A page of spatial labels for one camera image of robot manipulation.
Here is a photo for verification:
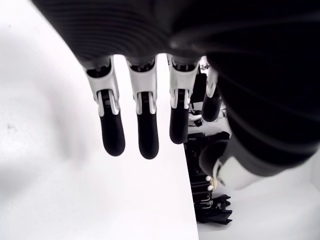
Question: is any left robot hand black silver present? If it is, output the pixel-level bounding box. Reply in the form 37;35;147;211
31;0;320;192

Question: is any black equipment rack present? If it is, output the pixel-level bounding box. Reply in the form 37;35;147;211
183;129;234;225

